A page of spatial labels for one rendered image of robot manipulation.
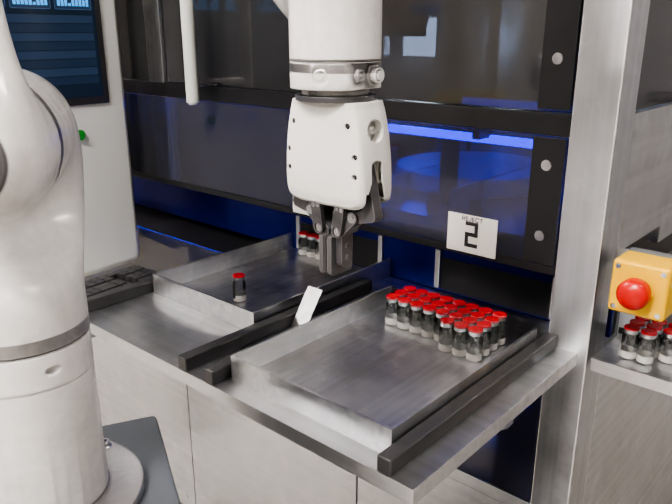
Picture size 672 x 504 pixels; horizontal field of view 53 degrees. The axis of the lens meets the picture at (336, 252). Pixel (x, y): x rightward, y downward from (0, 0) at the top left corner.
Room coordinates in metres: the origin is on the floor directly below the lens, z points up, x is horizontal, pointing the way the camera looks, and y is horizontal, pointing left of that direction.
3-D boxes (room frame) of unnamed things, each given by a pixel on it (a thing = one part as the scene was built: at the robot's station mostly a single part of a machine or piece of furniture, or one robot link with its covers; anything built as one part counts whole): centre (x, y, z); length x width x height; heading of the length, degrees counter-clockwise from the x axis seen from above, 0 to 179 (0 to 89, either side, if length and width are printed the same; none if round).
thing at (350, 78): (0.64, 0.00, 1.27); 0.09 x 0.08 x 0.03; 48
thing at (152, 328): (0.97, 0.03, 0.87); 0.70 x 0.48 x 0.02; 49
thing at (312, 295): (0.92, 0.08, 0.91); 0.14 x 0.03 x 0.06; 138
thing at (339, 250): (0.63, -0.01, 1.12); 0.03 x 0.03 x 0.07; 48
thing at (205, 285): (1.14, 0.11, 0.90); 0.34 x 0.26 x 0.04; 139
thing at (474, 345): (0.84, -0.19, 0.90); 0.02 x 0.02 x 0.05
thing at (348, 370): (0.83, -0.07, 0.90); 0.34 x 0.26 x 0.04; 139
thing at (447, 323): (0.87, -0.16, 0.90); 0.02 x 0.02 x 0.05
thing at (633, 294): (0.80, -0.38, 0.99); 0.04 x 0.04 x 0.04; 49
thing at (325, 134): (0.64, 0.00, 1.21); 0.10 x 0.07 x 0.11; 48
